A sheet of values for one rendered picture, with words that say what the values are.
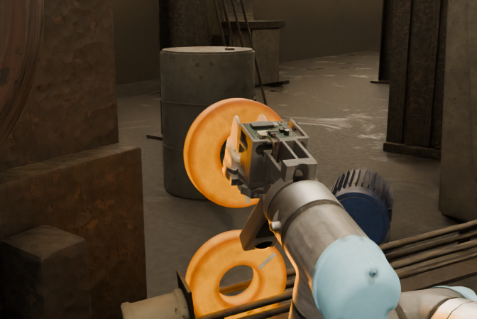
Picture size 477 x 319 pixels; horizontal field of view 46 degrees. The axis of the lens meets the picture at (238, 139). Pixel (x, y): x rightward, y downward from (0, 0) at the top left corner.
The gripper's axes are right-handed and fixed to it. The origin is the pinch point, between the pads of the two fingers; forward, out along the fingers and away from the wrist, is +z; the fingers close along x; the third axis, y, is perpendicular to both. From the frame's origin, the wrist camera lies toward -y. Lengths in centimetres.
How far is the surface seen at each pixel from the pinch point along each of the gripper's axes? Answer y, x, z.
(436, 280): -24.5, -34.3, -9.0
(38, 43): 13.5, 25.6, 3.0
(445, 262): -21.0, -35.1, -8.8
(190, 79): -81, -53, 224
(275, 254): -16.9, -5.5, -5.6
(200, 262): -16.5, 6.0, -5.3
